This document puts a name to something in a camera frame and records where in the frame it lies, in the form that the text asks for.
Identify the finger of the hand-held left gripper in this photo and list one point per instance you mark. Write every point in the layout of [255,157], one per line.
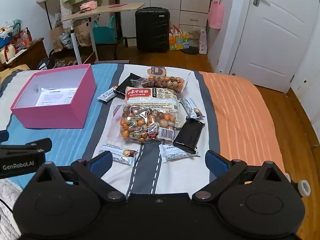
[37,145]
[3,137]

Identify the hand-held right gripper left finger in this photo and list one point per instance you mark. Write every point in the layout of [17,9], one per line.
[101,163]

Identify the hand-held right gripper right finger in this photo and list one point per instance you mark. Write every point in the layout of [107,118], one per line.
[217,162]

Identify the white snack bar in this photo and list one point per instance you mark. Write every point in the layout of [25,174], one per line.
[172,153]
[107,95]
[191,106]
[120,155]

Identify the pink cardboard box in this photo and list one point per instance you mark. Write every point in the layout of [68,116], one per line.
[50,117]

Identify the black snack packet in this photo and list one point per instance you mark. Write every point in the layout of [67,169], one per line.
[188,135]
[128,81]

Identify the large clear nut bag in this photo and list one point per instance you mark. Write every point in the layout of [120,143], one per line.
[140,122]

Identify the noodle package with red label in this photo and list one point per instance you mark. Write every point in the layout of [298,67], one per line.
[150,95]

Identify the small clear nut bag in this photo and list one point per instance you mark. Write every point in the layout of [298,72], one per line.
[165,81]

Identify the clear bag of orange snacks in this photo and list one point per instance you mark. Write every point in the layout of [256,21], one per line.
[56,96]

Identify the grey fluffy cloth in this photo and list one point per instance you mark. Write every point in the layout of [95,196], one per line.
[8,195]

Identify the yellow pillow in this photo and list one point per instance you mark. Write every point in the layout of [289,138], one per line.
[12,71]

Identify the white gift bag red ribbon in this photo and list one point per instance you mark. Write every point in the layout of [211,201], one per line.
[7,53]

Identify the white sneaker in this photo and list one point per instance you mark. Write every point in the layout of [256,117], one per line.
[60,64]
[72,63]

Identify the black bag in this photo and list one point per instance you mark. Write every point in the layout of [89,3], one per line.
[46,61]

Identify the wooden nightstand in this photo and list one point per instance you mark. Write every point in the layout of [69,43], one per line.
[30,55]

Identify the blue flower bouquet box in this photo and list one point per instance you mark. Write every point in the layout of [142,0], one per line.
[5,38]

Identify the red box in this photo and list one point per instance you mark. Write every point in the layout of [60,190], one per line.
[19,40]

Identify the orange drink bottle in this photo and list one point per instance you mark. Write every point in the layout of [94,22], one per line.
[28,37]

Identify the white and teal plastic bag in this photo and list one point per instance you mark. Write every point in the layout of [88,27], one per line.
[66,41]

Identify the brown paper bag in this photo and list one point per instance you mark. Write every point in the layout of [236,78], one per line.
[57,38]
[83,35]

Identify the black floor disc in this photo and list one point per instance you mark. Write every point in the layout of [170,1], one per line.
[191,51]

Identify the black coat rack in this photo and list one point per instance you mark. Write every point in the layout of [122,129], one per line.
[49,25]

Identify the colourful gift bag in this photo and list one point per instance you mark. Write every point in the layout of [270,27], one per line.
[178,41]

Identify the teal shopping bag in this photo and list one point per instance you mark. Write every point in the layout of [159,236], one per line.
[103,33]

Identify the white door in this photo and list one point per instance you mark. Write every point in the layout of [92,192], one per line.
[270,42]

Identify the black suitcase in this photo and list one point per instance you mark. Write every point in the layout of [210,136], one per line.
[152,30]

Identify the pink hanging bag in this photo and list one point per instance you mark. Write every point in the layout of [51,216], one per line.
[216,15]

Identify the pink tissue pack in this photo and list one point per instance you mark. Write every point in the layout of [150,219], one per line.
[88,5]

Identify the wooden rolling side table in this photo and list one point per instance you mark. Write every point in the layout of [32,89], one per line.
[105,10]

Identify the red booklet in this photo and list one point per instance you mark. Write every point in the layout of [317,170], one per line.
[118,5]

